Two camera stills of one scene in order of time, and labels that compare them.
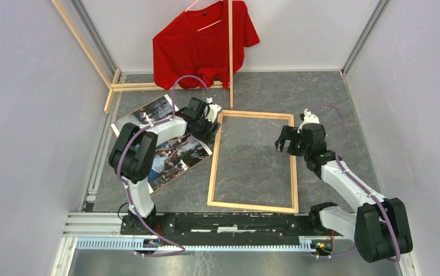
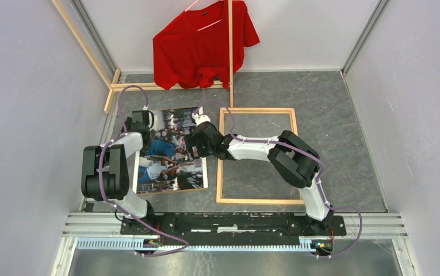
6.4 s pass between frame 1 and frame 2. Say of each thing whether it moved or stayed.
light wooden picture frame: moved
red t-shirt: stayed
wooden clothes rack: stayed
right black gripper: moved
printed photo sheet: moved
